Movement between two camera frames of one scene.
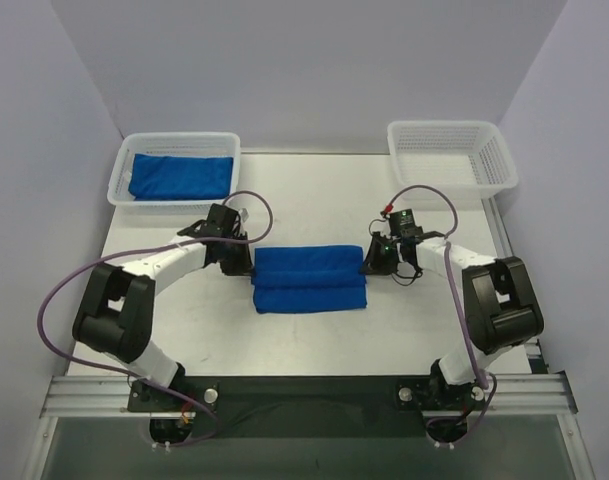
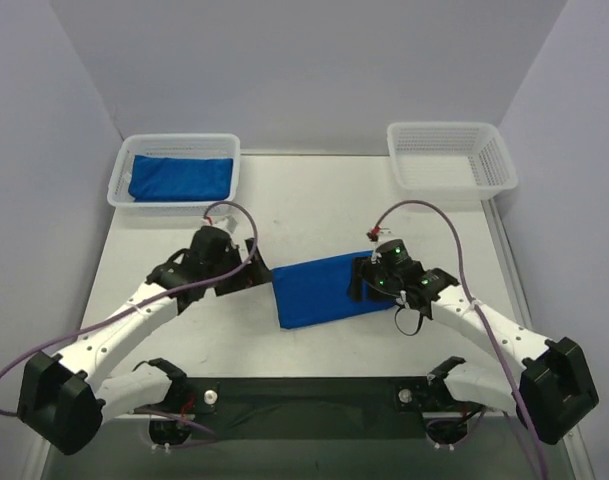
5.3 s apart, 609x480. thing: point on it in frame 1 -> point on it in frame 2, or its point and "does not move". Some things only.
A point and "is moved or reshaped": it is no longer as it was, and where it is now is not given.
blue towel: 176,177 does not move
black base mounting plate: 308,407 does not move
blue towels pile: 308,279 is moved or reshaped
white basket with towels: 469,159 does not move
